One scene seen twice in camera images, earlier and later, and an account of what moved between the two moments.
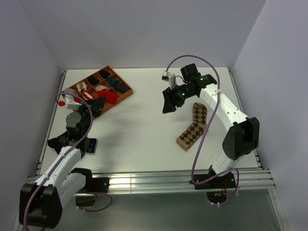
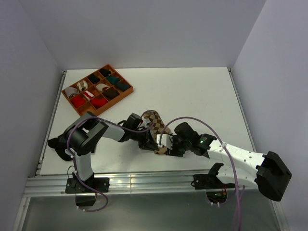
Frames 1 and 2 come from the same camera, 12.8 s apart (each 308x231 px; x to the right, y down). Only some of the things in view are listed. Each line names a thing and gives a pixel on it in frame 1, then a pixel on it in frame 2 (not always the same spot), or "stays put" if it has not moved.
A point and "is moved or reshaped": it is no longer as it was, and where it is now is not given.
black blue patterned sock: [89, 145] stays put
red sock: [111, 98] is moved or reshaped
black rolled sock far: [105, 74] stays put
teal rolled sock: [112, 81] stays put
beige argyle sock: [198, 127] to [157, 127]
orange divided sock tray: [104, 82] stays put
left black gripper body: [85, 113] to [142, 138]
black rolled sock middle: [92, 80] stays put
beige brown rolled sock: [81, 85] stays put
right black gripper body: [178, 94] to [179, 147]
